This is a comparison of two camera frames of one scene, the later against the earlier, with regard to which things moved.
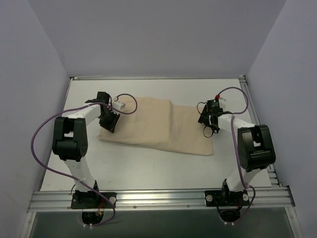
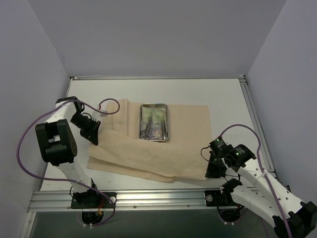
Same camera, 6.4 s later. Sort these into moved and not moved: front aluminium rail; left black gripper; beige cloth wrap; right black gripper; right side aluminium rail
Moved: beige cloth wrap; right black gripper; left black gripper
Not moved: front aluminium rail; right side aluminium rail
